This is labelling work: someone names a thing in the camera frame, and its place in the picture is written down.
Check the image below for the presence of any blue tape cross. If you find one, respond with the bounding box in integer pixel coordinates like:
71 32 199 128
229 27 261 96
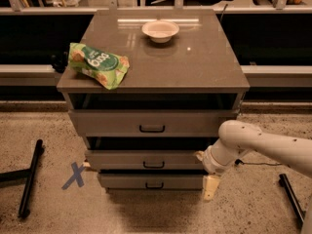
61 162 85 190

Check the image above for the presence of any black right stand leg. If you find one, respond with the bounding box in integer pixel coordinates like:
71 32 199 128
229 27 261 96
279 174 305 227

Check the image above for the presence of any green snack bag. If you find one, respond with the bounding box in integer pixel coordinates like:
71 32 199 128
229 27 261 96
68 43 130 90

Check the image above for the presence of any black stand leg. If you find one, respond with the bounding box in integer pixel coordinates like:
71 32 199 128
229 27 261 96
0 139 45 219
279 174 305 227

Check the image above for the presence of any grey drawer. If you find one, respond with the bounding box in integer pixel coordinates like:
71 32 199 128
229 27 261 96
69 109 238 137
85 150 203 171
98 174 203 190

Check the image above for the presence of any white bowl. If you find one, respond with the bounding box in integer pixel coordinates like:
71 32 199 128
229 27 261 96
141 20 179 43

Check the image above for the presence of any black object behind cabinet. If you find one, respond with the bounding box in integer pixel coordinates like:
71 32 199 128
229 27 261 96
51 52 68 73

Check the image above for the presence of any black left stand leg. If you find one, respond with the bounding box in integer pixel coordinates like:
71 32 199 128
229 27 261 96
0 139 45 219

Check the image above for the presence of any black floor cable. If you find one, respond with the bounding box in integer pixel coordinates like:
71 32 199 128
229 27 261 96
234 159 284 167

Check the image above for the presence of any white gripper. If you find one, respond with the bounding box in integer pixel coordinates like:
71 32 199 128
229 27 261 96
194 145 227 201

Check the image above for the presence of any grey drawer cabinet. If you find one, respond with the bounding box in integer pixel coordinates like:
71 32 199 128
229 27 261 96
58 9 249 176

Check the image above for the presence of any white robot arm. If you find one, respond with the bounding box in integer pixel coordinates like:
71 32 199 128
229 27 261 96
195 120 312 234

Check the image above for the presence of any grey top drawer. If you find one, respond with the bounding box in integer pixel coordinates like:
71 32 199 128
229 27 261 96
69 109 238 137

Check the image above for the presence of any grey bottom drawer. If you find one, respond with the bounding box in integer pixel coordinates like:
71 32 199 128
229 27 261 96
98 174 203 190

